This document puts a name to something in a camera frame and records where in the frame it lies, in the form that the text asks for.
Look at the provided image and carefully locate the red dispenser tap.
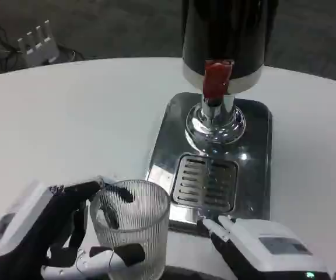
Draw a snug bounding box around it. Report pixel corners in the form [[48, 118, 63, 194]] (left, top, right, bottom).
[[202, 59, 235, 107]]

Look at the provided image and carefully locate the clear ribbed glass cup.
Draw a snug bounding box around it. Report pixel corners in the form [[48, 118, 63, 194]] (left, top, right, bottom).
[[89, 179, 171, 280]]

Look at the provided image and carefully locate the white plastic rack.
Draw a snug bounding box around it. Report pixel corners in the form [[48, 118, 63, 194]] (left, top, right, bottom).
[[16, 19, 61, 66]]

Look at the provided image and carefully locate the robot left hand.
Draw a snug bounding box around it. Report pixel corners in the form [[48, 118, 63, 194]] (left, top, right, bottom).
[[0, 176, 146, 280]]

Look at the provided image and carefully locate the black drink dispenser chrome stand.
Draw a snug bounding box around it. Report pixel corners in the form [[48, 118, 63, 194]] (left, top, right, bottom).
[[181, 0, 275, 148]]

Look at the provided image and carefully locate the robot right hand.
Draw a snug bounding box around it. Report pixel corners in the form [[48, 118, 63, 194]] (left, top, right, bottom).
[[201, 215, 332, 280]]

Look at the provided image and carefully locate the slotted steel drip grid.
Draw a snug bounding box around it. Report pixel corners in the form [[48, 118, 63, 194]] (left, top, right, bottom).
[[171, 154, 240, 212]]

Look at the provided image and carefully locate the steel drip tray base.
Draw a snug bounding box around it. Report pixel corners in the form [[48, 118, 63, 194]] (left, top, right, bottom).
[[145, 92, 274, 237]]

